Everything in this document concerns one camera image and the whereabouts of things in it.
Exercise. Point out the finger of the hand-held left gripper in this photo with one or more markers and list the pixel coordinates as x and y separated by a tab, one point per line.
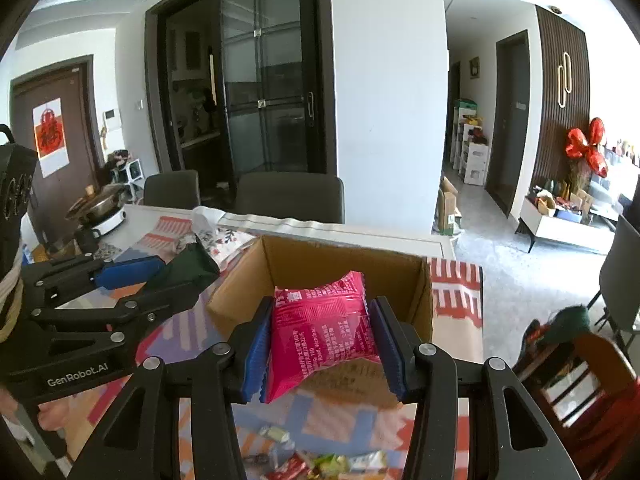
130	270
155	305

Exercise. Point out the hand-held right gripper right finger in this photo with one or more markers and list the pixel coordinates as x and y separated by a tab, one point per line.
387	355

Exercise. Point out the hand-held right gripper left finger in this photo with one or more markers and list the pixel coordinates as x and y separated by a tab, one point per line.
259	355

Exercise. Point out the dark green snack packet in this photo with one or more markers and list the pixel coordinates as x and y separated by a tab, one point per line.
187	267

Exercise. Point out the pink snack packet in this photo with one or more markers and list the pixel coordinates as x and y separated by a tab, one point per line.
320	330

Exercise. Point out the brown cardboard box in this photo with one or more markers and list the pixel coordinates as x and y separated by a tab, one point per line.
310	260

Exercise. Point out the colourful patterned tablecloth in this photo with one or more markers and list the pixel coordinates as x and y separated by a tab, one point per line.
190	330

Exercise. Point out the white electric cooker base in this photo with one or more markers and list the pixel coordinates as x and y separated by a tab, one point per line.
112	222

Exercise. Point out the black mug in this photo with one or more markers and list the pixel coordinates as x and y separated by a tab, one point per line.
87	241

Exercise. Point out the steel hot pot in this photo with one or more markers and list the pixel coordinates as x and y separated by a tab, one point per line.
97	202

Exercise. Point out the grey dining chair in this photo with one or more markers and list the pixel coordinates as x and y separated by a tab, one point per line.
290	197
622	270
170	190

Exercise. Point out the floral cloth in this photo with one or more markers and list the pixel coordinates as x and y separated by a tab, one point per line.
225	242

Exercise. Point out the white plastic bag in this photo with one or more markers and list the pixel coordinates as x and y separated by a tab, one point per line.
207	215

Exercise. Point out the blue bottle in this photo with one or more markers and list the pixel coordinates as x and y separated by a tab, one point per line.
27	256

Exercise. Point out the brown entry door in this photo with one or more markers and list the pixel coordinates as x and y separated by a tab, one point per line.
75	160

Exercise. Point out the pile of small snack packets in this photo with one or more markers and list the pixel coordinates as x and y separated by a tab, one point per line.
320	462

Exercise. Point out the red and white door poster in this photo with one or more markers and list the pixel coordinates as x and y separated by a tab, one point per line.
50	135

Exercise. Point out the open cardboard box on floor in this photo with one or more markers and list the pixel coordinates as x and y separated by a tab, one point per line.
447	210

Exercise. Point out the green cloth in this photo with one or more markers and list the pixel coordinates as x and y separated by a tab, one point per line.
570	322

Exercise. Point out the wooden chair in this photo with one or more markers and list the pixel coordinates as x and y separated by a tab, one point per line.
590	360

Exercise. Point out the white low cabinet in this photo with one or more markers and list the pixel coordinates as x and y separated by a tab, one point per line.
560	227

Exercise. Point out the white shelf unit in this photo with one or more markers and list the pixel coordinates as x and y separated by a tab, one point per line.
472	155

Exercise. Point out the dark framed glass sliding door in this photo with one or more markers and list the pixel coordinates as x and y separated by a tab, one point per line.
260	85

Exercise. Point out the red cloth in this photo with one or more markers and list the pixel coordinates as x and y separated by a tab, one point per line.
615	425

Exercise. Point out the dark interior door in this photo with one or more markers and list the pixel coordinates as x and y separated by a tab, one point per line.
510	120

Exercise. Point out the red foil balloon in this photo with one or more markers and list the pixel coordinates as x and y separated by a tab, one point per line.
587	147

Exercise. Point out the small framed picture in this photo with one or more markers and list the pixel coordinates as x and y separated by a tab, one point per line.
474	67

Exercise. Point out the white wall intercom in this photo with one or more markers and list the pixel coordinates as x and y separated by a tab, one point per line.
111	122

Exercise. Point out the gold wall ornament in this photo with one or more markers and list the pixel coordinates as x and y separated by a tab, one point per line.
564	80

